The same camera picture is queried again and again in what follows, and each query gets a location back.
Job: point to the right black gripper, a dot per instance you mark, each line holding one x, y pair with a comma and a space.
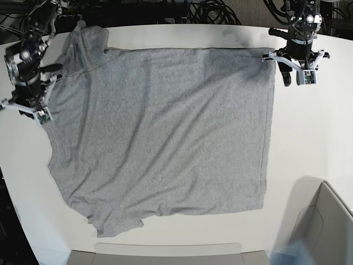
29, 95

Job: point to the grey bin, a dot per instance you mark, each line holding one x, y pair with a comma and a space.
323, 231
226, 253

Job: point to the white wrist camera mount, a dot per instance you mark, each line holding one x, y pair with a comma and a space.
41, 117
304, 76

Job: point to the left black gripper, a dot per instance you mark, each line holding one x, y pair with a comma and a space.
299, 50

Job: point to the grey T-shirt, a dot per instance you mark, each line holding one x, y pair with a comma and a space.
158, 132

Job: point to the grey bin at bottom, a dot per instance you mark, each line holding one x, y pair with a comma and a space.
226, 253

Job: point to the grey bin at right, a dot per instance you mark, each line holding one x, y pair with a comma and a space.
323, 231

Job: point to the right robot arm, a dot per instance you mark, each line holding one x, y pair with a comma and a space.
23, 58

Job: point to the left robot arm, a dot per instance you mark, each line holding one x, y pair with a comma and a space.
303, 20

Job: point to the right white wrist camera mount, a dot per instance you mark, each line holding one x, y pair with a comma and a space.
41, 117

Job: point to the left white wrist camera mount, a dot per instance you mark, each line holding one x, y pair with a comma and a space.
304, 76

